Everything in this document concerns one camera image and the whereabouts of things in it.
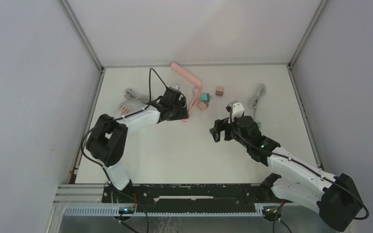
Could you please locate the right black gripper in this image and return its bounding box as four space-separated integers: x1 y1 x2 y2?
210 117 250 149

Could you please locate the pink power strip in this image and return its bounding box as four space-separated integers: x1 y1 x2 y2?
170 63 203 89

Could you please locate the brown pink plug adapter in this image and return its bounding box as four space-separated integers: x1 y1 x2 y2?
215 86 225 97

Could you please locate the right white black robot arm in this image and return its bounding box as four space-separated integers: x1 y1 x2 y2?
209 116 369 232

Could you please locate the grey coiled cable left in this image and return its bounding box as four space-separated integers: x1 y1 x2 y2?
124 88 150 104

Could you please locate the teal plug adapter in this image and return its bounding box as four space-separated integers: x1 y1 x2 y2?
200 93 211 102

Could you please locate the white power strip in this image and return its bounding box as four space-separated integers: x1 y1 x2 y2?
119 98 150 117

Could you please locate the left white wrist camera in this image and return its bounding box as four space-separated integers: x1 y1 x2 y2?
170 84 180 91

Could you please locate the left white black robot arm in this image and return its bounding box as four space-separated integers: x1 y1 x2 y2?
80 85 189 202

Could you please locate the grey coiled cable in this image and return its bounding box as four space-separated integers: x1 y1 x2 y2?
249 83 267 110
124 88 150 104

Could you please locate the green plug adapter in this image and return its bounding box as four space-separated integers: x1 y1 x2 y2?
256 121 262 130

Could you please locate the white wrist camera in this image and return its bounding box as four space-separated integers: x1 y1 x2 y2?
170 84 180 91
226 100 245 122

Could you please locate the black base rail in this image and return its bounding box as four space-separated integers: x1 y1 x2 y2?
102 183 281 213

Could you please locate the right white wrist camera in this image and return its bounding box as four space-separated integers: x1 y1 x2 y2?
226 100 245 122

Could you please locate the grey coiled cable right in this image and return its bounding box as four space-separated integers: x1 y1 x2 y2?
249 83 267 110

